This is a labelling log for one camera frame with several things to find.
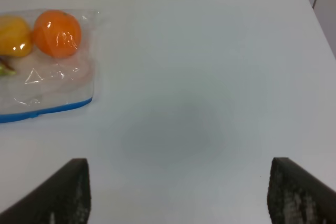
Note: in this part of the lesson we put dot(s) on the purple eggplant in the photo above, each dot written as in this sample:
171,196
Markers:
6,69

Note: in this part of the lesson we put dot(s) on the clear bag with blue zipper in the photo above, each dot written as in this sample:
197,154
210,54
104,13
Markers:
43,84

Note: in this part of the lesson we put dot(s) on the yellow fruit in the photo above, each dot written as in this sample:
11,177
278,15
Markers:
16,37

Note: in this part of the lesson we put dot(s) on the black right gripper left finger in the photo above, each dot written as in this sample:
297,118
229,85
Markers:
65,197

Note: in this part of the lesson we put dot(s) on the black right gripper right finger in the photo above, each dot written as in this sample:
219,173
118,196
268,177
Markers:
296,196

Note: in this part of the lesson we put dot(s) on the orange fruit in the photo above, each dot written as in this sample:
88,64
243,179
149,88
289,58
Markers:
57,34

